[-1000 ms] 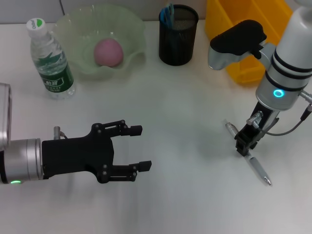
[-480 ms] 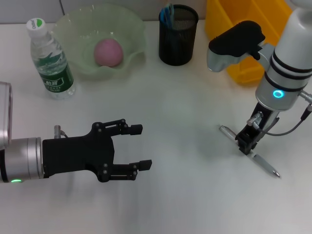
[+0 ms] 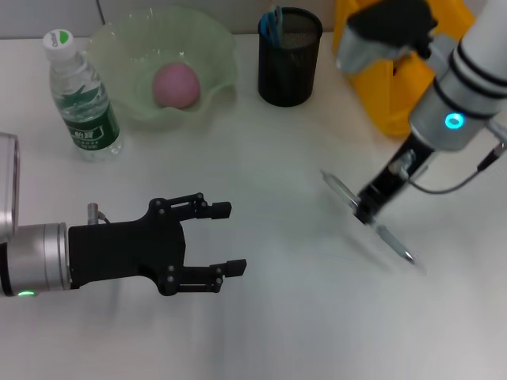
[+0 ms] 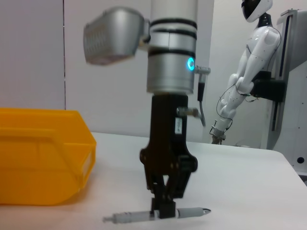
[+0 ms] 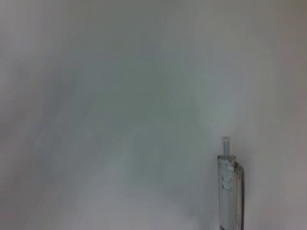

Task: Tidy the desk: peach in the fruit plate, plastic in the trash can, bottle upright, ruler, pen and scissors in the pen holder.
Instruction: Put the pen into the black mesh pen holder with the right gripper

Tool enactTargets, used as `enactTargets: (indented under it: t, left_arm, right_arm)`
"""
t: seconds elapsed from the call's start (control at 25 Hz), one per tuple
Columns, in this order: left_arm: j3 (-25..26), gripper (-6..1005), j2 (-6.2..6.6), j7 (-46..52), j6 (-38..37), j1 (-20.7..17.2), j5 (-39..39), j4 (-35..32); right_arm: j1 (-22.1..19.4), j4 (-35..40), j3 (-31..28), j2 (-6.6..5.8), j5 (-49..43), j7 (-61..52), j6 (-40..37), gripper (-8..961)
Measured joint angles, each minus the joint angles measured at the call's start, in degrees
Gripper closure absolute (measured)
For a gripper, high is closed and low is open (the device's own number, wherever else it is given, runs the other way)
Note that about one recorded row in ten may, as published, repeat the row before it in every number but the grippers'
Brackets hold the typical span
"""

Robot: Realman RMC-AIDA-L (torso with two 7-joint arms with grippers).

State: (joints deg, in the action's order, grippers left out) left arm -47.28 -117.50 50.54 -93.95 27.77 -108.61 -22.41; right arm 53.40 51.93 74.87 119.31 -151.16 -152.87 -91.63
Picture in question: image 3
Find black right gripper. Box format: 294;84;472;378
354;135;436;228

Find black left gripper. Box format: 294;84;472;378
67;192;248;298

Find clear ballpoint pen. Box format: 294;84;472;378
319;169;419;265

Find pink peach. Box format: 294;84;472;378
152;62;202;110

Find green label water bottle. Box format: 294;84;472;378
42;29;124;163

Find blue scissors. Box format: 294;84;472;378
262;4;284;41

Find black mesh pen holder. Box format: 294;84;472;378
257;8;324;107

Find green glass fruit plate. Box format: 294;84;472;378
86;7;238;130

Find yellow plastic bin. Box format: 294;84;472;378
331;0;476;139

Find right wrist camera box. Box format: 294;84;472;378
335;0;440;75

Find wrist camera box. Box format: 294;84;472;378
335;0;440;75
0;132;21;243

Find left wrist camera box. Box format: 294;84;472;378
0;132;21;243

